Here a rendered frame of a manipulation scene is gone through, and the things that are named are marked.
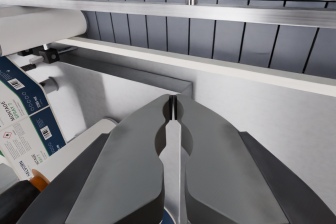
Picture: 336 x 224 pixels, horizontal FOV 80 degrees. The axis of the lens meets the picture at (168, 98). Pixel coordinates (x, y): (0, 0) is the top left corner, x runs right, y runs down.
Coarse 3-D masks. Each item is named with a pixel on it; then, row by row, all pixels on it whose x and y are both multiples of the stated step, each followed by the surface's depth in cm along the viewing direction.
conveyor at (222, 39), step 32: (128, 0) 32; (160, 0) 30; (224, 0) 25; (256, 0) 24; (288, 0) 22; (96, 32) 40; (128, 32) 36; (160, 32) 32; (192, 32) 29; (224, 32) 27; (256, 32) 25; (288, 32) 23; (320, 32) 22; (256, 64) 27; (288, 64) 25; (320, 64) 23
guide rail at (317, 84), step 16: (96, 48) 36; (112, 48) 34; (128, 48) 33; (144, 48) 33; (176, 64) 29; (192, 64) 28; (208, 64) 27; (224, 64) 26; (240, 64) 26; (256, 80) 24; (272, 80) 23; (288, 80) 22; (304, 80) 22; (320, 80) 22
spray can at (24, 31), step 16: (16, 16) 31; (32, 16) 32; (48, 16) 34; (64, 16) 36; (80, 16) 38; (0, 32) 28; (16, 32) 30; (32, 32) 31; (48, 32) 33; (64, 32) 36; (80, 32) 39; (0, 48) 29; (16, 48) 31
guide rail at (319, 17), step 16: (0, 0) 37; (16, 0) 34; (32, 0) 32; (48, 0) 30; (64, 0) 28; (80, 0) 27; (96, 0) 26; (112, 0) 25; (176, 16) 21; (192, 16) 20; (208, 16) 19; (224, 16) 18; (240, 16) 18; (256, 16) 17; (272, 16) 16; (288, 16) 16; (304, 16) 15; (320, 16) 15
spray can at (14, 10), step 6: (12, 6) 34; (18, 6) 35; (24, 6) 35; (30, 6) 36; (0, 12) 32; (6, 12) 33; (12, 12) 33; (18, 12) 34; (24, 12) 35; (30, 12) 35
